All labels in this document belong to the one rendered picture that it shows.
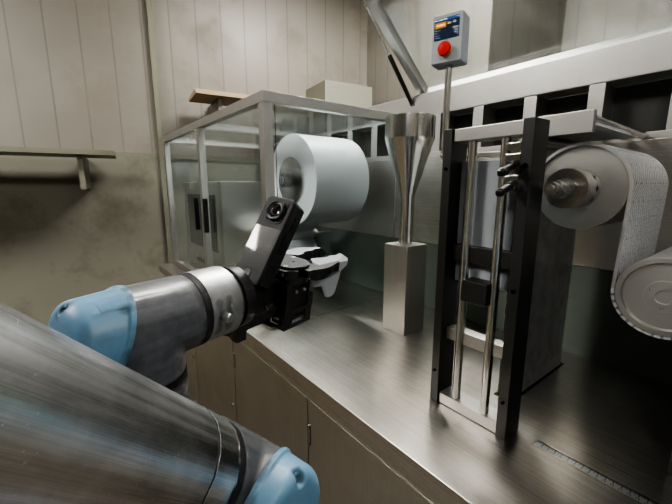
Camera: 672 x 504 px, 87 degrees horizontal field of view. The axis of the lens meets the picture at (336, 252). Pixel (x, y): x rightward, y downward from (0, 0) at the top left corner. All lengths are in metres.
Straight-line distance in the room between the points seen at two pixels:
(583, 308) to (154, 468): 1.03
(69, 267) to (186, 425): 3.20
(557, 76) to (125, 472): 1.13
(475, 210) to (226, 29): 3.20
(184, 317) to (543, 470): 0.59
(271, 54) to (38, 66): 1.74
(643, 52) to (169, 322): 1.05
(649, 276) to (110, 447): 0.70
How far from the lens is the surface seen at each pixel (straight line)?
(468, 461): 0.70
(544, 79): 1.16
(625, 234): 0.73
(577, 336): 1.14
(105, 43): 3.49
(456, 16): 0.95
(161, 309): 0.34
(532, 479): 0.71
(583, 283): 1.10
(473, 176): 0.68
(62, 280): 3.43
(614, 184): 0.73
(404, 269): 1.04
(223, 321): 0.38
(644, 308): 0.74
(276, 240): 0.42
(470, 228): 0.69
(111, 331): 0.32
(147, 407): 0.21
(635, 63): 1.10
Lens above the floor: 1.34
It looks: 10 degrees down
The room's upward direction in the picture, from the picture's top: straight up
